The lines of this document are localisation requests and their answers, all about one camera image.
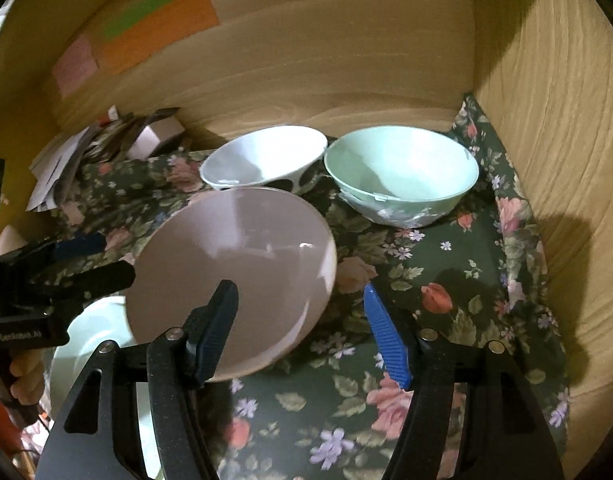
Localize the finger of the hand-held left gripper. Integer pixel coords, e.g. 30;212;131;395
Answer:
0;232;108;273
36;260;136;321

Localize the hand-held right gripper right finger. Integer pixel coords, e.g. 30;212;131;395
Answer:
363;282;567;480

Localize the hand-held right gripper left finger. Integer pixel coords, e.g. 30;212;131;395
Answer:
34;280;240;480

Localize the light green plate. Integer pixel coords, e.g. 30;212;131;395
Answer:
49;295;162;480

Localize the pink bowl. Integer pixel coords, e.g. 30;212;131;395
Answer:
125;186;338;383

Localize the light green bowl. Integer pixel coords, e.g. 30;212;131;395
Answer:
324;126;480;227

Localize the white bowl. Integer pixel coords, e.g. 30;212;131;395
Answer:
200;126;329;196

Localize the person's left hand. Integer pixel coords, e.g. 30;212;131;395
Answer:
9;347;48;406

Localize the pile of papers and boxes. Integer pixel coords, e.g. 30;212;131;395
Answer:
29;105;122;211

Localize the dark floral tablecloth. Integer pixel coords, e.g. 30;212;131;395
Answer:
16;92;572;480

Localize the pile of printed packets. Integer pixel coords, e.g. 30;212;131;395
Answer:
81;110;152;163

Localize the pink sticky note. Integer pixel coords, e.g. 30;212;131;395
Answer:
51;35;100;98

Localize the orange sticky note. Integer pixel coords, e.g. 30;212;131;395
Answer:
100;0;221;77

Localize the green sticky note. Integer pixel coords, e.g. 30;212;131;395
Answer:
102;0;176;41

